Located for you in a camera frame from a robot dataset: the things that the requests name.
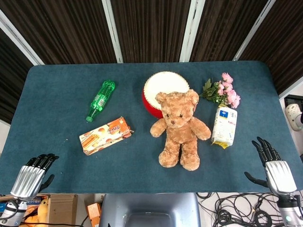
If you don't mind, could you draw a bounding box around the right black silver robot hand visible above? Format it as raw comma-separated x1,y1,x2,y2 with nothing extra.
244,136,298,196

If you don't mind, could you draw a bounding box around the green plastic bottle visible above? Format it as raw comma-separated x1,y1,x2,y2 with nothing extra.
85,79,116,122

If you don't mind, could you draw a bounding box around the tan plush teddy bear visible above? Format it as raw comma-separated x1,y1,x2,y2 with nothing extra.
150,89,212,171

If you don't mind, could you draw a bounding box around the yellow plush toy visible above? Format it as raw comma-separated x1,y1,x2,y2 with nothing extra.
23,198,50,227

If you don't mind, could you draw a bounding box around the white snack packet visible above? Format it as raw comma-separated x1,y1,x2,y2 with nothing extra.
211,106,238,149

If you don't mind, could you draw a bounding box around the blue table cloth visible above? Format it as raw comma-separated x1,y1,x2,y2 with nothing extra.
0,61,303,195

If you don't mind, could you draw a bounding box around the brown cardboard box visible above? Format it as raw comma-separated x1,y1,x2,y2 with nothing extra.
48,193,78,227

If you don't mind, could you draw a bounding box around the red drum with white head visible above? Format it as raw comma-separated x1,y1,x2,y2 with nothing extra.
142,72,190,120

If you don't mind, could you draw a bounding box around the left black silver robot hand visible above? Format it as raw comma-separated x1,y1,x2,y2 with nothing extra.
10,153,60,201

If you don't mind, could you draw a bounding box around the white partition frame post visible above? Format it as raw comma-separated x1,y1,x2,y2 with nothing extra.
0,9,45,66
233,0,276,61
179,0,205,63
101,0,124,64
279,75,303,98

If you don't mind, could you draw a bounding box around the orange biscuit box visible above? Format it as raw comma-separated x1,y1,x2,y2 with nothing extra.
79,116,134,156

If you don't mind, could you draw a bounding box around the pink artificial flower bouquet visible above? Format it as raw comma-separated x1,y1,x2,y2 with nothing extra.
200,72,241,109

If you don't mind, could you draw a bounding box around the black floor cable tangle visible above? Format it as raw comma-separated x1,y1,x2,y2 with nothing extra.
196,191,285,227

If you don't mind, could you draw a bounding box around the small orange box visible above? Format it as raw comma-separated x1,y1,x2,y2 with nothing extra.
86,202,102,227

